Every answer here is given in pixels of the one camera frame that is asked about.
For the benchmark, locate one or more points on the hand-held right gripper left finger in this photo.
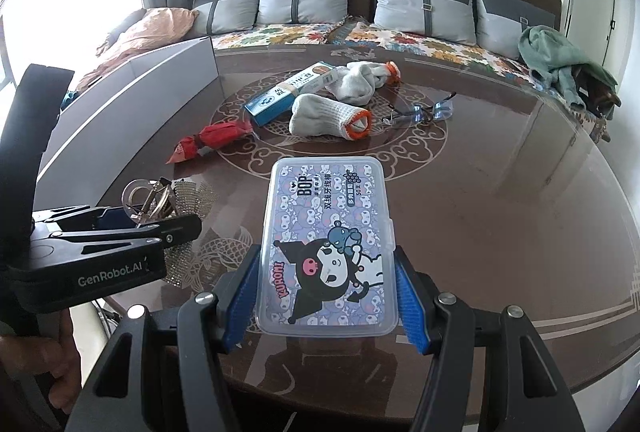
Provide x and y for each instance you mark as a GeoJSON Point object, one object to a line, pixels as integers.
{"type": "Point", "coordinates": [240, 307]}

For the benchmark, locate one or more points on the bright window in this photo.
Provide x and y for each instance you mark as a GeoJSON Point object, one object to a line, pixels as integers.
{"type": "Point", "coordinates": [75, 2]}

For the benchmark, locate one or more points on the blue cloth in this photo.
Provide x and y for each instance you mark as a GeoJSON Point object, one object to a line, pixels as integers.
{"type": "Point", "coordinates": [71, 99]}

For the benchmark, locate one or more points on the person's left hand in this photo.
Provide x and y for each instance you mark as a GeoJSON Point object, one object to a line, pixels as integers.
{"type": "Point", "coordinates": [55, 362]}

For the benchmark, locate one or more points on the white knit glove orange cuff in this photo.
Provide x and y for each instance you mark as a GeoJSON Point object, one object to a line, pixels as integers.
{"type": "Point", "coordinates": [355, 85]}
{"type": "Point", "coordinates": [315, 115]}

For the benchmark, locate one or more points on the floral sofa blanket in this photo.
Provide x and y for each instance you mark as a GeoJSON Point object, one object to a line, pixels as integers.
{"type": "Point", "coordinates": [270, 35]}
{"type": "Point", "coordinates": [415, 43]}

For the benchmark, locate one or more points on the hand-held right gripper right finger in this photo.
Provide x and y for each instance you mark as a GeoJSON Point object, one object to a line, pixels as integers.
{"type": "Point", "coordinates": [407, 312]}

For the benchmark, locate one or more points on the brown bag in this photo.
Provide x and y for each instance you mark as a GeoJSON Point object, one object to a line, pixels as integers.
{"type": "Point", "coordinates": [597, 92]}

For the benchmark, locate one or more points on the pink blanket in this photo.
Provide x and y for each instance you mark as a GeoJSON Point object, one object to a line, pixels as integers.
{"type": "Point", "coordinates": [155, 27]}

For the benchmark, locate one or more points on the green garment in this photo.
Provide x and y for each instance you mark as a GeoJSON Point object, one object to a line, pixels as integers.
{"type": "Point", "coordinates": [545, 52]}

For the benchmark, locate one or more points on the clear blue safety glasses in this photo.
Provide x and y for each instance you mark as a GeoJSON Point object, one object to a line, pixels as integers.
{"type": "Point", "coordinates": [442, 112]}

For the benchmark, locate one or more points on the cartoon print plastic floss box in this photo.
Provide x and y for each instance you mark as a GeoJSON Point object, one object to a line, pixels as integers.
{"type": "Point", "coordinates": [325, 237]}

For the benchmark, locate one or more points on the blue white toothpaste box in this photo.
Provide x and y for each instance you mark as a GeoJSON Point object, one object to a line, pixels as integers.
{"type": "Point", "coordinates": [280, 100]}

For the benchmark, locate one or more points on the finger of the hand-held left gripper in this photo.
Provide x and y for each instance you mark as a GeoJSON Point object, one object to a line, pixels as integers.
{"type": "Point", "coordinates": [180, 227]}
{"type": "Point", "coordinates": [115, 215]}

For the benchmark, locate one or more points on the white cardboard box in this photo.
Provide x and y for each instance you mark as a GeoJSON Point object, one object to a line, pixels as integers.
{"type": "Point", "coordinates": [150, 87]}

